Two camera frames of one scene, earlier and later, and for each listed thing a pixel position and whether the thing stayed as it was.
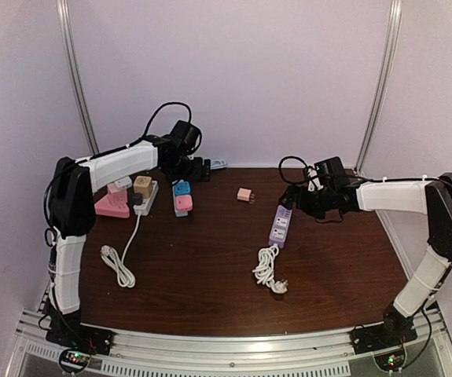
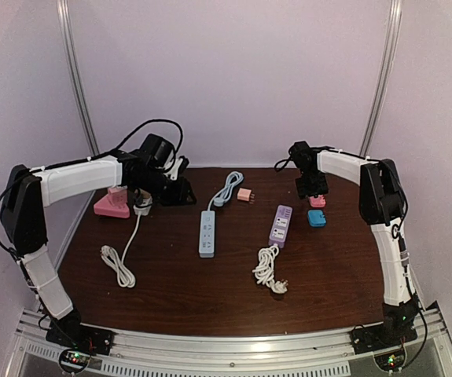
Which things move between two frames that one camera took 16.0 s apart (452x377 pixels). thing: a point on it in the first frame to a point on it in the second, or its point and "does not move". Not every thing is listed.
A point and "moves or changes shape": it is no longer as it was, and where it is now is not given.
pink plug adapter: [184, 203] moves or changes shape
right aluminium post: [396, 13] does not move
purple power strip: [280, 226] does not move
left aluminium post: [64, 16] does not move
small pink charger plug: [245, 195] does not move
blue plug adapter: [182, 188] moves or changes shape
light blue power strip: [178, 214] to [207, 234]
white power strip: [144, 208] does not move
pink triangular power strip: [114, 203] does not move
